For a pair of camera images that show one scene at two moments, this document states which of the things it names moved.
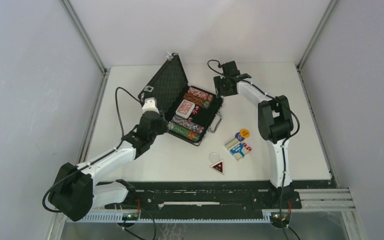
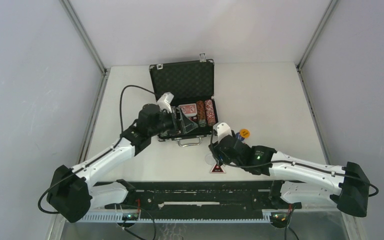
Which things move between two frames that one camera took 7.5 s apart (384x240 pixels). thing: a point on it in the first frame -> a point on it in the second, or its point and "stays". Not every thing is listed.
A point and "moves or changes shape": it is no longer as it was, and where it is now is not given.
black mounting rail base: x=191 y=201 stays
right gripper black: x=218 y=81 -> x=217 y=152
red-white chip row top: x=200 y=94 -> x=210 y=115
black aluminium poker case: x=189 y=113 moves or changes shape
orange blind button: x=244 y=133 stays
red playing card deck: x=185 y=108 moves or changes shape
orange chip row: x=197 y=101 -> x=200 y=107
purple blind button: x=237 y=136 stays
